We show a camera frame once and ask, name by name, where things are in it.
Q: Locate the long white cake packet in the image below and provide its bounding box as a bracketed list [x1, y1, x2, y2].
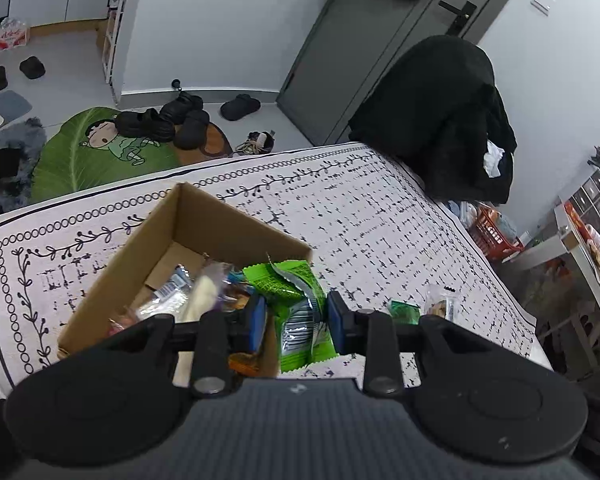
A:
[178, 261, 233, 323]

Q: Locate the green candy packet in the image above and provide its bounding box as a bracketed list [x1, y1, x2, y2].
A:
[242, 260, 336, 373]
[388, 299, 420, 325]

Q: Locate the black white snack packet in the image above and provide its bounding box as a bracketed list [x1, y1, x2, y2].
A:
[135, 264, 193, 322]

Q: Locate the brown cardboard box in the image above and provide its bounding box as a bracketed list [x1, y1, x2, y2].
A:
[57, 183, 312, 359]

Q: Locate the orange cracker packet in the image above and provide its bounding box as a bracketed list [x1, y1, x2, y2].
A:
[226, 292, 268, 377]

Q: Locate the blue green snack packet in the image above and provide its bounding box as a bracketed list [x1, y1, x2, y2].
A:
[227, 270, 254, 295]

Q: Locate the orange red snack packet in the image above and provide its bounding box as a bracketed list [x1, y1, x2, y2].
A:
[107, 309, 140, 337]

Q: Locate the small clear black packet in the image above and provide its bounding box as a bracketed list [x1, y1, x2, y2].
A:
[424, 285, 460, 322]

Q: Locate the white black patterned blanket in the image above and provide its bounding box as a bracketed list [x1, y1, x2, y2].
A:
[0, 144, 535, 397]

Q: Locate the red plastic basket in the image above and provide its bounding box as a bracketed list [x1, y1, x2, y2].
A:
[468, 205, 524, 262]

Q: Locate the grey white sneaker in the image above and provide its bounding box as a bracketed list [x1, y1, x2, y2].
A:
[235, 130, 275, 156]

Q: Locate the pile of black shoes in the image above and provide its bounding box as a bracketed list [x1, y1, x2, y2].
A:
[114, 92, 210, 151]

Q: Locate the white desk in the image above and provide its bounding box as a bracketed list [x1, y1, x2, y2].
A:
[505, 204, 600, 308]

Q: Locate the black jacket on chair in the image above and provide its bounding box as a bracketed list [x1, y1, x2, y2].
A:
[348, 36, 517, 205]

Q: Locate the green leaf floor rug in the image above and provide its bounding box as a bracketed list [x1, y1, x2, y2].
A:
[31, 107, 180, 203]

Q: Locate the black slipper by door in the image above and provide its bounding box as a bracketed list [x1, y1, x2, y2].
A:
[220, 93, 261, 122]

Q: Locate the grey drawer organizer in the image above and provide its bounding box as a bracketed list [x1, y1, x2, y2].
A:
[558, 164, 600, 224]

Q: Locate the grey fluffy rug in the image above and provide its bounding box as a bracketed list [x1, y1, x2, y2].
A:
[0, 117, 46, 214]

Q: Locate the grey door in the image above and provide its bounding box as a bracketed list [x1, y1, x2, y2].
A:
[277, 0, 508, 145]

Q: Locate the black slipper on floor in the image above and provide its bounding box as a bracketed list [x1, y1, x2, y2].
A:
[19, 56, 46, 80]

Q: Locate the water bottle pack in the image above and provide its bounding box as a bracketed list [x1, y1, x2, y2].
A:
[0, 18, 30, 51]

